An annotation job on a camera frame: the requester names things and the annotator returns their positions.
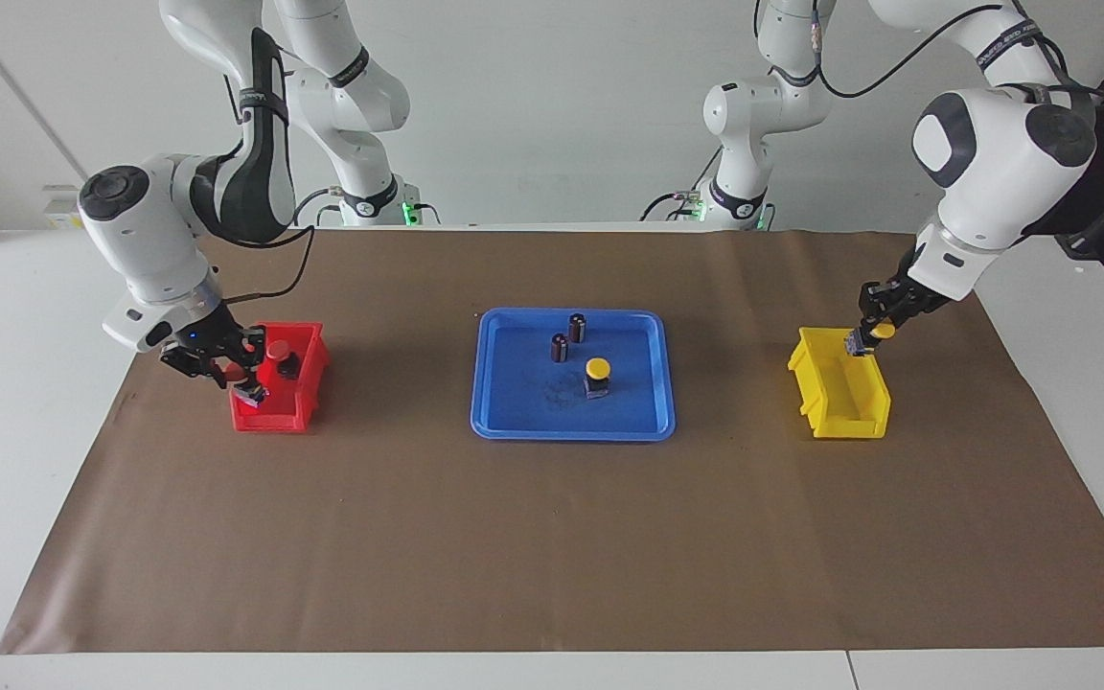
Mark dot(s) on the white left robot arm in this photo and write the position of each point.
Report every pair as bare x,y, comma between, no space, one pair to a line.
1002,163

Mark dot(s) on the yellow push button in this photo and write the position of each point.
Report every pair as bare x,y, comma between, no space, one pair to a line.
597,367
885,331

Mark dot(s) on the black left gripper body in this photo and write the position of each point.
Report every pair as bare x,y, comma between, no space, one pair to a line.
908,305

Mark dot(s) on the yellow plastic bin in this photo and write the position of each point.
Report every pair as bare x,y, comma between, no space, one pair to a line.
854,426

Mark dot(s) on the black cylindrical capacitor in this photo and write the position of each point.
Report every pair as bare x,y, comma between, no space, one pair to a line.
577,331
560,350

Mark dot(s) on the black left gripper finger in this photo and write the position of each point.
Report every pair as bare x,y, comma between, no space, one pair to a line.
870,309
898,331

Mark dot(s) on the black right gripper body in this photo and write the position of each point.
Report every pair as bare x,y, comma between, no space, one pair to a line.
207,347

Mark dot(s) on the blue plastic tray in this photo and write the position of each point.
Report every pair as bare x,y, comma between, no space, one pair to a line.
514,402

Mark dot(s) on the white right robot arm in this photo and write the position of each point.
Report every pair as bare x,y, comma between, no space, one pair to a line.
140,230

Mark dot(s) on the red plastic bin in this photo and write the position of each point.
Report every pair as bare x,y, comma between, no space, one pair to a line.
284,417

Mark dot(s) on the brown paper mat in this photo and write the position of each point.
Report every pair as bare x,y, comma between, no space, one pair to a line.
552,537

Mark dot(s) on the red push button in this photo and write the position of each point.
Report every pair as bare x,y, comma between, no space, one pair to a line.
277,350
252,393

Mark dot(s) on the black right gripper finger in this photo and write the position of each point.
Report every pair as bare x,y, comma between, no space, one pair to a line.
260,372
229,378

